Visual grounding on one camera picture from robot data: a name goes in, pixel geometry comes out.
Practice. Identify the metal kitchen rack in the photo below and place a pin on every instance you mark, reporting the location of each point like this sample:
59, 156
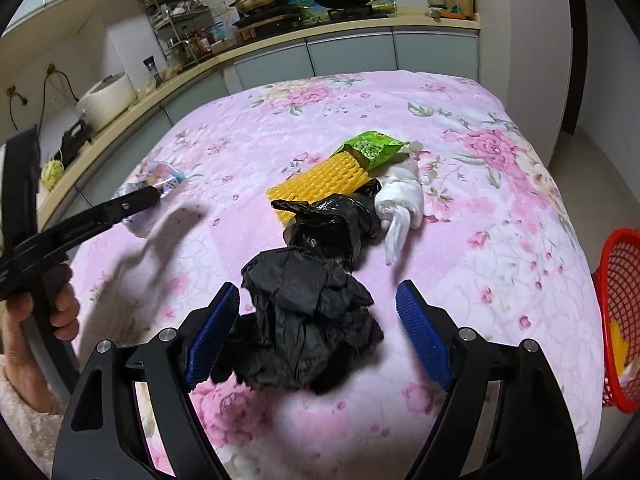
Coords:
172, 25

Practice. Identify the beige kitchen countertop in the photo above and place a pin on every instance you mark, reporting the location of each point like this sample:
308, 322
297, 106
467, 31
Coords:
190, 72

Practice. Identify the red plastic mesh basket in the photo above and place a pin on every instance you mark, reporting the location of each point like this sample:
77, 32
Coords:
612, 270

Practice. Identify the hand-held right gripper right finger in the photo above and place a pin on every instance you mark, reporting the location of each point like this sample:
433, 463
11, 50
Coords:
420, 335

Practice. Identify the black gas stove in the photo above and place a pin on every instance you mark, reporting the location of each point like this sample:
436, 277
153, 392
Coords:
270, 22

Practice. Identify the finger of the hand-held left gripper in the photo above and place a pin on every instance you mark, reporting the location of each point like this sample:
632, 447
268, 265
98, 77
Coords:
120, 206
22, 185

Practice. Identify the green snack packet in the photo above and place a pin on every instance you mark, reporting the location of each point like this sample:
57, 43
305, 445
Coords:
375, 150

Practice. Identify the yellow green mesh scrubber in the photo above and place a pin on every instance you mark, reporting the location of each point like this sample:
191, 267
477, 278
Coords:
52, 172

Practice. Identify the white knotted plastic bag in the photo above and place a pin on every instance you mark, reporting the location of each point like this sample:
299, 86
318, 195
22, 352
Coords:
400, 200

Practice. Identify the black small appliance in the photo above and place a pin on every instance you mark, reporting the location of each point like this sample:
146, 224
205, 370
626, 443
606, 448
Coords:
75, 135

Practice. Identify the dark wooden door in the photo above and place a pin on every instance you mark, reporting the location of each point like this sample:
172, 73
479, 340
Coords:
575, 60

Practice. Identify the clear blue printed wrapper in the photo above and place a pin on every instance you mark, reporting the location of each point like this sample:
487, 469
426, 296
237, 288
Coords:
160, 175

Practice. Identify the pink floral blanket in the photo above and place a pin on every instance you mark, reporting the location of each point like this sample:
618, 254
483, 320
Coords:
490, 260

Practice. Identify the person's left forearm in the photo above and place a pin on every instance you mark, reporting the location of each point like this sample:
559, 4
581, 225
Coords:
25, 410

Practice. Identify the yellow ribbed foam pad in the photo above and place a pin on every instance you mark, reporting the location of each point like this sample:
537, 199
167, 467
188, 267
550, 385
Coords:
320, 182

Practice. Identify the small orange container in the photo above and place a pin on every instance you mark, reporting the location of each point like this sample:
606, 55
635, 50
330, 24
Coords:
447, 11

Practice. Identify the person's left hand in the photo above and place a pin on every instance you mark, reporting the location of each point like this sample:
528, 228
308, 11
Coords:
65, 305

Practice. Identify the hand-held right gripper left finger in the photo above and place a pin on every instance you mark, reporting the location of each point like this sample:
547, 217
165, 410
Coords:
212, 340

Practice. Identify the white rice cooker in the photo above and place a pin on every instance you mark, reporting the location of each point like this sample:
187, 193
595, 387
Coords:
107, 102

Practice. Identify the wall socket with plug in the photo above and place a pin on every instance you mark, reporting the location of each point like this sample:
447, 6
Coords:
11, 92
50, 67

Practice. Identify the pale green lower cabinets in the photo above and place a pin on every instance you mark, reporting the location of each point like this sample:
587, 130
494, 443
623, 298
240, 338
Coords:
350, 50

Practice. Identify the shiny black plastic bag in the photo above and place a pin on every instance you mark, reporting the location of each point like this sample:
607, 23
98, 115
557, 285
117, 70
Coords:
330, 230

